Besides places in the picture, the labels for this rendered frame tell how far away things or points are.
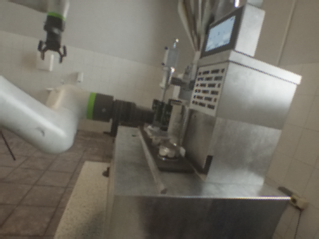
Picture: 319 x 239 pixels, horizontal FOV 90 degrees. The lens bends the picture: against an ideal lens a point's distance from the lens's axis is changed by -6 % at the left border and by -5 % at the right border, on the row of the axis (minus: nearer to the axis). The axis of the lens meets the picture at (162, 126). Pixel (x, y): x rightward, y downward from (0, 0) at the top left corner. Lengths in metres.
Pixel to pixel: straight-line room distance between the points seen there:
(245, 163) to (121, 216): 0.36
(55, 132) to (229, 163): 0.46
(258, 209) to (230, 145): 0.19
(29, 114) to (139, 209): 0.32
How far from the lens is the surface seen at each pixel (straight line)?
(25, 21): 4.76
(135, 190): 0.38
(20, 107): 0.47
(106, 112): 0.56
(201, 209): 0.45
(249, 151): 0.53
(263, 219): 0.60
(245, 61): 0.47
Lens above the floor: 1.23
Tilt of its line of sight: 11 degrees down
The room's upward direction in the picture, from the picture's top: 12 degrees clockwise
